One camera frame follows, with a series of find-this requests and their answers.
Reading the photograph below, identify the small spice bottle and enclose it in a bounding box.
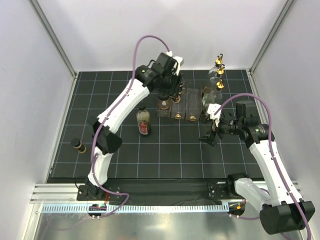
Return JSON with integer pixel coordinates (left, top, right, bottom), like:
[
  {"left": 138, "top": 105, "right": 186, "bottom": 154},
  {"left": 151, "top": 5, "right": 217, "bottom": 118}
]
[{"left": 172, "top": 94, "right": 181, "bottom": 104}]

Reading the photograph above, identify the glass jar black lid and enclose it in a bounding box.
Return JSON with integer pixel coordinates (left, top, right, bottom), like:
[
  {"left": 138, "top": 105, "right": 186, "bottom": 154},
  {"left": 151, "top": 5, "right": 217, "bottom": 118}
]
[{"left": 157, "top": 96, "right": 171, "bottom": 111}]

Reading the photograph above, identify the tall clear liquid bottle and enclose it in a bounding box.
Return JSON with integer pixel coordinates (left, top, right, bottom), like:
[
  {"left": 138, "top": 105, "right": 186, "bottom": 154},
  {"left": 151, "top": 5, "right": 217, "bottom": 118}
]
[{"left": 203, "top": 64, "right": 225, "bottom": 100}]

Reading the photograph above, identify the tall bottle dark sauce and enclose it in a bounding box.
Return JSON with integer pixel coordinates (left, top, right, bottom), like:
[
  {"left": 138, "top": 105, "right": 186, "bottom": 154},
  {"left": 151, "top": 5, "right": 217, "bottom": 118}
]
[{"left": 202, "top": 78, "right": 225, "bottom": 112}]

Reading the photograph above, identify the short bottle brown sauce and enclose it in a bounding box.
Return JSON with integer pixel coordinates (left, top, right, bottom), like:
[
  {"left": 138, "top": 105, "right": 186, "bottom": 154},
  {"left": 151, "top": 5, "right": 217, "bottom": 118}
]
[{"left": 208, "top": 53, "right": 223, "bottom": 78}]

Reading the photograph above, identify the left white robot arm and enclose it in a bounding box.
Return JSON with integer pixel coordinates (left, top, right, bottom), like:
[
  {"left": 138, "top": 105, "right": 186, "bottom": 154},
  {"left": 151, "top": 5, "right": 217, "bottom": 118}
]
[{"left": 85, "top": 51, "right": 184, "bottom": 201}]

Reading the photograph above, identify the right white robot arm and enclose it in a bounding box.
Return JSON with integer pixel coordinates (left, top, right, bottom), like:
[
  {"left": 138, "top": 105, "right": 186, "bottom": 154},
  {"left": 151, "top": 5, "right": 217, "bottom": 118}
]
[{"left": 199, "top": 100, "right": 315, "bottom": 235}]

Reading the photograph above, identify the clear acrylic organizer rack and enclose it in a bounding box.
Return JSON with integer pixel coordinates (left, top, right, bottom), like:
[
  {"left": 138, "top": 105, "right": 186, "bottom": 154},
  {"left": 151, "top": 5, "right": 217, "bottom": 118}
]
[{"left": 156, "top": 80, "right": 209, "bottom": 122}]

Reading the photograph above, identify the red label soy bottle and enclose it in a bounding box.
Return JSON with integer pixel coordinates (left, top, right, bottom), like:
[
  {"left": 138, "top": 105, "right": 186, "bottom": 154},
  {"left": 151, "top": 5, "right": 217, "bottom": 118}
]
[{"left": 136, "top": 102, "right": 151, "bottom": 136}]

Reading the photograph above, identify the small spice bottle left edge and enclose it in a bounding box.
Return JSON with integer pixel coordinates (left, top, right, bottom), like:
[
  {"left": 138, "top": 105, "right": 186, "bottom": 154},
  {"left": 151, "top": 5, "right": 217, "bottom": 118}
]
[{"left": 70, "top": 138, "right": 87, "bottom": 154}]

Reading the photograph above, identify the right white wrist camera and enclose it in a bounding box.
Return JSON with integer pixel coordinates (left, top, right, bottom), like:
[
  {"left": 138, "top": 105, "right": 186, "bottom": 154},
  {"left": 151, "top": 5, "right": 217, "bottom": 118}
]
[{"left": 206, "top": 103, "right": 222, "bottom": 127}]

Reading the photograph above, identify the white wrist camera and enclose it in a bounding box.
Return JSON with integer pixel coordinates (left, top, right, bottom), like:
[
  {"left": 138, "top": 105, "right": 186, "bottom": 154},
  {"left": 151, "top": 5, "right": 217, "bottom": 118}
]
[
  {"left": 206, "top": 103, "right": 222, "bottom": 127},
  {"left": 166, "top": 50, "right": 184, "bottom": 76}
]

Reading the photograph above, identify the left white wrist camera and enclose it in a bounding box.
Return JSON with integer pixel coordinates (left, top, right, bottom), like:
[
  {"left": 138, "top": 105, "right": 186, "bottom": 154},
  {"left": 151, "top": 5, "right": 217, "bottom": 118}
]
[{"left": 166, "top": 50, "right": 184, "bottom": 76}]

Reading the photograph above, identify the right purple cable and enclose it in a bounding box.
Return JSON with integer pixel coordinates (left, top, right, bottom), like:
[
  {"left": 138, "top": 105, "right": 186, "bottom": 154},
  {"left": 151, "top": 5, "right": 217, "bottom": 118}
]
[{"left": 214, "top": 92, "right": 312, "bottom": 240}]

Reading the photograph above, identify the purple cable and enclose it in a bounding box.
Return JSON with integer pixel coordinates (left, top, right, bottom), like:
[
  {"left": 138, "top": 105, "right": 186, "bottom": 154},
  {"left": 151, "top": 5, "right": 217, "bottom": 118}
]
[
  {"left": 214, "top": 92, "right": 312, "bottom": 240},
  {"left": 89, "top": 34, "right": 173, "bottom": 218}
]

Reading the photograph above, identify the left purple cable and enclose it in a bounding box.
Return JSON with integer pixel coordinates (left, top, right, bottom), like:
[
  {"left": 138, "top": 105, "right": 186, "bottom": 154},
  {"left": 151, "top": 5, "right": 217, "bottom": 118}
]
[{"left": 89, "top": 34, "right": 173, "bottom": 218}]

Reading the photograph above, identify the white slotted cable duct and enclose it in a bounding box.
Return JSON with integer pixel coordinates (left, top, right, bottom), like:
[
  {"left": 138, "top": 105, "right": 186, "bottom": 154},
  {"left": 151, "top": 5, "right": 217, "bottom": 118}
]
[{"left": 41, "top": 203, "right": 229, "bottom": 214}]

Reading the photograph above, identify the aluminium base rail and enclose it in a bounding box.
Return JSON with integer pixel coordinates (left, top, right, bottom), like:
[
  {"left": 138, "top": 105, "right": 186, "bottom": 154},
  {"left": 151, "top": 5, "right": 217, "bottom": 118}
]
[{"left": 31, "top": 178, "right": 291, "bottom": 206}]

